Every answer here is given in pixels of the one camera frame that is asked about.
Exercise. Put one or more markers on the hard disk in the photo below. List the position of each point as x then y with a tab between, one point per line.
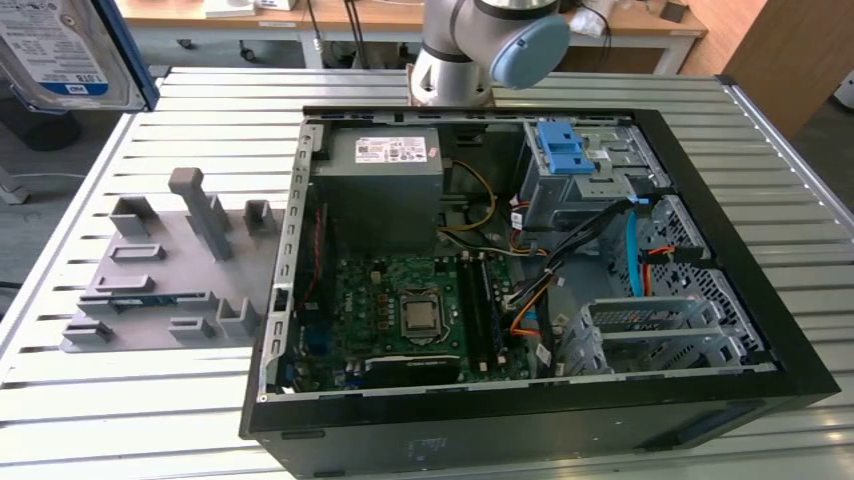
60	50

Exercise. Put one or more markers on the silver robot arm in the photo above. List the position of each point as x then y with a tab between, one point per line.
461	30

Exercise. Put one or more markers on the metal disk bay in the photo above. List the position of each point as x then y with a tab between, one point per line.
667	335

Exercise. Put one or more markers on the grey power supply unit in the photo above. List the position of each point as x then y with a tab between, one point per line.
381	200

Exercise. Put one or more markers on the silver CPU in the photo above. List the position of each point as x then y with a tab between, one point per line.
421	315

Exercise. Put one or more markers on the green motherboard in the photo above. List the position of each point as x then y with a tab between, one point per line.
363	300

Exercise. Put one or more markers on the installed RAM stick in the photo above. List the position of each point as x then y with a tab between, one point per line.
495	320

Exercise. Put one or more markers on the black graphics card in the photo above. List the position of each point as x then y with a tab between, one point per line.
414	370

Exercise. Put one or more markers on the grey metal drive cage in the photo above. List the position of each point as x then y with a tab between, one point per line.
601	190

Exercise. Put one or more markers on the grey parts rack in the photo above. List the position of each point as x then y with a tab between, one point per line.
180	290

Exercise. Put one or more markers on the black PC case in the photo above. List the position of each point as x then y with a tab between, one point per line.
534	430

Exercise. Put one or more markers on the loose RAM stick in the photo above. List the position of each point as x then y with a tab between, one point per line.
143	301

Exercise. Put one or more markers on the white labelled box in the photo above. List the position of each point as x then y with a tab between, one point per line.
274	4

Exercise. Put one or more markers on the wooden desk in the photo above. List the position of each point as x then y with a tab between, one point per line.
200	22

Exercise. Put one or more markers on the small dark box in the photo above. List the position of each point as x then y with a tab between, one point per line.
675	13

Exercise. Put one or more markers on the black mesh waste bin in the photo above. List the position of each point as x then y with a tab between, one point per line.
54	132

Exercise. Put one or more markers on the brown wooden cabinet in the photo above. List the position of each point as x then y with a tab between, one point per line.
788	50

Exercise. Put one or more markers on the blue drive latch bracket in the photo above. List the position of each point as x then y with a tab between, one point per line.
563	145

